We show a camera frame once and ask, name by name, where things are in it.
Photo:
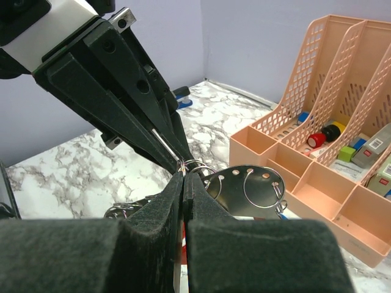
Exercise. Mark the peach plastic desk organizer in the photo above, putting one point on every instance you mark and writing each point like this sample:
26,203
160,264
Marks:
323,136

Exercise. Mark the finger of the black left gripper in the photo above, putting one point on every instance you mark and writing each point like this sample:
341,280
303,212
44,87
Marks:
73,85
147,93

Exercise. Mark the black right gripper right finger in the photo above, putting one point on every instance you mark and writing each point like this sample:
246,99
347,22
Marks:
229,255

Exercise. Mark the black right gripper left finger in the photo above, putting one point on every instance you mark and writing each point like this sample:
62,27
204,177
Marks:
137,254

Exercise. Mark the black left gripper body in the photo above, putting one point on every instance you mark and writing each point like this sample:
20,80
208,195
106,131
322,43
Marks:
75,45

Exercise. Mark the green white box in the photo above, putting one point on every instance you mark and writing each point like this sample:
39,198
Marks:
380,182

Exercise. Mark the metal key organizer red handle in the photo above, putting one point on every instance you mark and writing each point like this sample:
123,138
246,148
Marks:
246,191

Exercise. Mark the blue stapler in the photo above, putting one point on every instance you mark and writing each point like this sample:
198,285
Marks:
182,96

